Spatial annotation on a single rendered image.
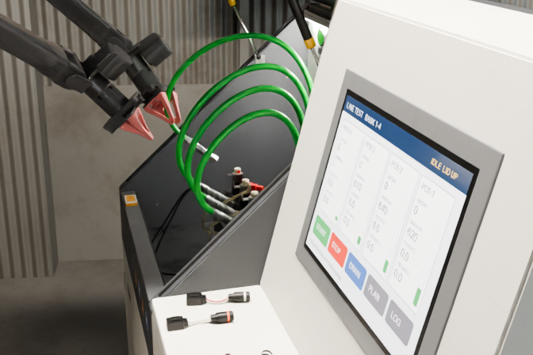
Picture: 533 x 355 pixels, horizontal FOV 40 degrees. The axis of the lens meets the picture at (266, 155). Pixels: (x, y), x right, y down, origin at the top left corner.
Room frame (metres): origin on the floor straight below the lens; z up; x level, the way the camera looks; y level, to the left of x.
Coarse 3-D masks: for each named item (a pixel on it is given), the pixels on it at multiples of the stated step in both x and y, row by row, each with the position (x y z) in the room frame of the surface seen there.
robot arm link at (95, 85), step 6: (96, 78) 1.59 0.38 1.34; (102, 78) 1.60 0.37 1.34; (108, 78) 1.60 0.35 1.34; (96, 84) 1.58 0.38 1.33; (102, 84) 1.59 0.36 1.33; (108, 84) 1.60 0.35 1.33; (90, 90) 1.58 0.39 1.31; (96, 90) 1.58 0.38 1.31; (102, 90) 1.58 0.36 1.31; (90, 96) 1.59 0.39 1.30; (96, 96) 1.58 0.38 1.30; (102, 96) 1.59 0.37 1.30
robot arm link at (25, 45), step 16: (0, 16) 1.43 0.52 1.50; (0, 32) 1.42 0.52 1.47; (16, 32) 1.44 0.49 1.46; (32, 32) 1.49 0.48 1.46; (16, 48) 1.45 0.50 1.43; (32, 48) 1.47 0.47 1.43; (48, 48) 1.49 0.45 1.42; (64, 48) 1.56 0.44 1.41; (32, 64) 1.48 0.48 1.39; (48, 64) 1.49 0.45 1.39; (64, 64) 1.51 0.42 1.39; (80, 64) 1.56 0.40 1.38; (64, 80) 1.53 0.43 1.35
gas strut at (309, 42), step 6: (288, 0) 1.36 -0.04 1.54; (294, 0) 1.36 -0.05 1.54; (294, 6) 1.36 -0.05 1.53; (300, 6) 1.37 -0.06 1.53; (294, 12) 1.36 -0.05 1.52; (300, 12) 1.37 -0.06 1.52; (300, 18) 1.37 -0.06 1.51; (300, 24) 1.37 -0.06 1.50; (306, 24) 1.37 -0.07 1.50; (300, 30) 1.37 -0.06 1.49; (306, 30) 1.37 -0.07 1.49; (306, 36) 1.37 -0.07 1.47; (312, 36) 1.38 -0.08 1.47; (306, 42) 1.38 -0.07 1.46; (312, 42) 1.38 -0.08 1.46; (312, 48) 1.38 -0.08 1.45; (318, 60) 1.39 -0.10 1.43
